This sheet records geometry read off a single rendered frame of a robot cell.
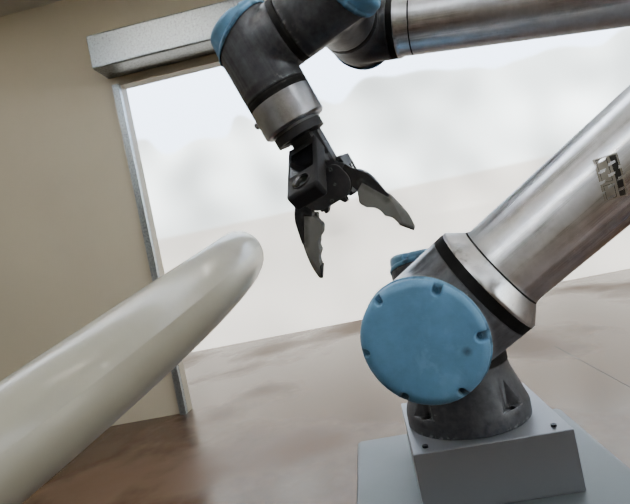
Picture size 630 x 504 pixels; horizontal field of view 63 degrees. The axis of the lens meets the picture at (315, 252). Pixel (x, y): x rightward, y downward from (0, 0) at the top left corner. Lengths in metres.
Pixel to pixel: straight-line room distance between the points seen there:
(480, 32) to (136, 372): 0.70
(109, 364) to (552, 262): 0.51
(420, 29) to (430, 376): 0.47
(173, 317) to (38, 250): 5.37
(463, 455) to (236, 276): 0.60
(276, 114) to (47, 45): 5.15
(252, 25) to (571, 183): 0.42
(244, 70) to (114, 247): 4.52
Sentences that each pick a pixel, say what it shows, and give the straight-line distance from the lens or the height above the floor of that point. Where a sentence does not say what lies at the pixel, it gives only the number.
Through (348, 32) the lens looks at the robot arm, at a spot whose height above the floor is 1.51.
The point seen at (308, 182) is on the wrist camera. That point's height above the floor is 1.32.
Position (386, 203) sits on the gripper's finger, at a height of 1.28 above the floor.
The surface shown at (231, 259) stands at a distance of 0.23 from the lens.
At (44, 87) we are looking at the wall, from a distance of 5.69.
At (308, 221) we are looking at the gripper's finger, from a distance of 0.71.
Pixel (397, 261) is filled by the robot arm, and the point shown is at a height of 1.20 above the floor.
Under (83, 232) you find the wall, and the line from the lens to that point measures 5.31.
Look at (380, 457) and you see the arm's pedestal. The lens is 1.01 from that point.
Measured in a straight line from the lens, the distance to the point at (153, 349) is 0.18.
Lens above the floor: 1.24
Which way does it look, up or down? level
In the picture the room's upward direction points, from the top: 12 degrees counter-clockwise
